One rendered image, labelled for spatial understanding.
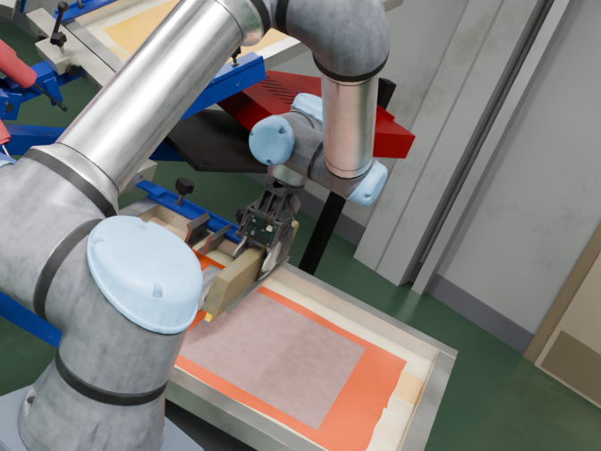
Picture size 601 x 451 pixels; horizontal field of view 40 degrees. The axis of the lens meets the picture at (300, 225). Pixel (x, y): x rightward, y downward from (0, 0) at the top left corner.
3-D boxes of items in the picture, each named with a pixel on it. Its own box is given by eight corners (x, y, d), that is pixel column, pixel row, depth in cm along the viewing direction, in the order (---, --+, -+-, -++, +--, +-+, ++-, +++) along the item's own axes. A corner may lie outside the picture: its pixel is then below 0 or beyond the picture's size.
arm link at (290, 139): (314, 141, 127) (340, 131, 136) (254, 109, 129) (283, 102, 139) (296, 185, 130) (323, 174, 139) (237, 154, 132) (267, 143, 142)
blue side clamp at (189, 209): (259, 268, 191) (270, 242, 189) (251, 275, 187) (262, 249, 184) (150, 210, 197) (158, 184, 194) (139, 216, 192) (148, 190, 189)
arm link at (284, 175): (283, 143, 150) (322, 163, 148) (274, 165, 152) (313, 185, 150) (268, 152, 143) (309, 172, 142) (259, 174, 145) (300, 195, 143)
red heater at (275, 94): (321, 104, 312) (333, 75, 308) (403, 163, 285) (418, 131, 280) (191, 89, 270) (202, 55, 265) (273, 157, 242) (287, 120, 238)
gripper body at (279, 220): (234, 234, 148) (257, 175, 144) (252, 221, 156) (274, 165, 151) (271, 253, 147) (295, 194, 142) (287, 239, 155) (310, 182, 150)
